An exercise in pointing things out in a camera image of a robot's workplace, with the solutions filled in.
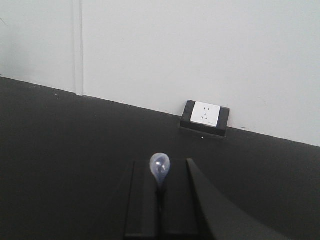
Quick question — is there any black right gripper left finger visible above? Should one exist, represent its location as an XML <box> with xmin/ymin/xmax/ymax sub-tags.
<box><xmin>124</xmin><ymin>161</ymin><xmax>160</xmax><ymax>240</ymax></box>

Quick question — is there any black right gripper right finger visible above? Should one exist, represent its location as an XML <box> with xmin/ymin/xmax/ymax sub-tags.
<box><xmin>186</xmin><ymin>158</ymin><xmax>289</xmax><ymax>240</ymax></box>

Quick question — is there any black outlet mounting box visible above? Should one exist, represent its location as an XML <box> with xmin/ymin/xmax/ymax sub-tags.
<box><xmin>179</xmin><ymin>100</ymin><xmax>230</xmax><ymax>138</ymax></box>

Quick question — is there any white wall power outlet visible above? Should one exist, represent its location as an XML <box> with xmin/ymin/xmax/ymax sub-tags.
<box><xmin>190</xmin><ymin>101</ymin><xmax>221</xmax><ymax>127</ymax></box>

